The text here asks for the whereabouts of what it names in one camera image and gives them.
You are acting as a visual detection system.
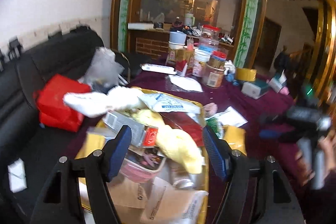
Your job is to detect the yellow padded envelope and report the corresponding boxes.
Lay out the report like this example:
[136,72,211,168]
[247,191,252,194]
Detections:
[223,125,247,155]

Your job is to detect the green white wipes pack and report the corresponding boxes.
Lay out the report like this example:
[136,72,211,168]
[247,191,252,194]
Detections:
[206,117,224,139]

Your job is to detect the pink fluffy scrunchie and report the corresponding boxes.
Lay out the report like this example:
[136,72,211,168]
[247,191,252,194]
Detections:
[203,102,218,117]

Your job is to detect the white cloth towel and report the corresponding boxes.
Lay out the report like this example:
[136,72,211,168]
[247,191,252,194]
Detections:
[63,86,147,118]

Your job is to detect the grey red small box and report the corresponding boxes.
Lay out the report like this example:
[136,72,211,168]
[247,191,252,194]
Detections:
[102,111,158,148]

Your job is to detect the blue print white packet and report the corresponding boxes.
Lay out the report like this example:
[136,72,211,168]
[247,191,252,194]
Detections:
[138,93,201,114]

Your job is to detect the white gloves packet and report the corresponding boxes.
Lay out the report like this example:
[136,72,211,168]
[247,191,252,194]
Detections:
[214,106,248,127]

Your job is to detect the red foil pouch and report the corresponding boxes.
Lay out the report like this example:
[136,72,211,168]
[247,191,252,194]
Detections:
[160,112,203,147]

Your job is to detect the person right hand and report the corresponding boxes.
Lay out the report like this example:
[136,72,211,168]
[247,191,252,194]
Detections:
[295,130,335,186]

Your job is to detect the pink fluffy item far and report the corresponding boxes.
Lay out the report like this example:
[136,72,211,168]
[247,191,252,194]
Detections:
[279,86,289,96]

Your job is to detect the open teal tissue pack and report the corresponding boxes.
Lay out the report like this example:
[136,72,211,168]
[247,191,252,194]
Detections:
[268,71,287,93]

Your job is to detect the long teal tissue pack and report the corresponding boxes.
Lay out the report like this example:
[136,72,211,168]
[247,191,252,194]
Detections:
[241,79,269,100]

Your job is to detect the purple velvet tablecloth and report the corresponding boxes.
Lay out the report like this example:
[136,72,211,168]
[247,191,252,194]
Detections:
[65,66,316,224]

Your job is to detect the black leather sofa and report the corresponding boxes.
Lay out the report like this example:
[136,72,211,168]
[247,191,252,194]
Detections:
[0,25,137,224]

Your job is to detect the gold tape roll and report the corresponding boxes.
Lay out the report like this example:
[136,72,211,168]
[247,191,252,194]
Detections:
[235,68,257,82]

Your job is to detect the white gloves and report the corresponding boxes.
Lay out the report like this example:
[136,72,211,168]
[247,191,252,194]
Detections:
[224,60,236,76]

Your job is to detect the red paper bag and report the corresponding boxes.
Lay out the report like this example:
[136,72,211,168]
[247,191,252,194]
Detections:
[35,74,91,132]

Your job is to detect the orange label clear jar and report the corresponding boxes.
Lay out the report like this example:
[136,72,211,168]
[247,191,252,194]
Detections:
[202,51,227,88]

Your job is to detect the white face mask bag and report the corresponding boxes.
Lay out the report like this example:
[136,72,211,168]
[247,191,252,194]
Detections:
[165,75,203,93]

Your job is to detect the blue label plastic jar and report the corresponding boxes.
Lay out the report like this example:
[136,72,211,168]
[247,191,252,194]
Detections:
[198,38,219,54]

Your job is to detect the red lid plastic jar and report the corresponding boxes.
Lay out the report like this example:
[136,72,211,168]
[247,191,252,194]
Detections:
[201,24,221,40]

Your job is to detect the red gold sachet packets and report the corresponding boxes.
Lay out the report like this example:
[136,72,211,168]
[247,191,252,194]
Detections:
[166,48,194,77]

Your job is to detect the clear plastic bag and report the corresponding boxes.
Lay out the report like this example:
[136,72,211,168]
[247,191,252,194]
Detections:
[83,47,124,94]

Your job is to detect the white flat packet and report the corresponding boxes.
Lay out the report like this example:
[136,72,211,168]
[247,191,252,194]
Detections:
[140,63,177,75]

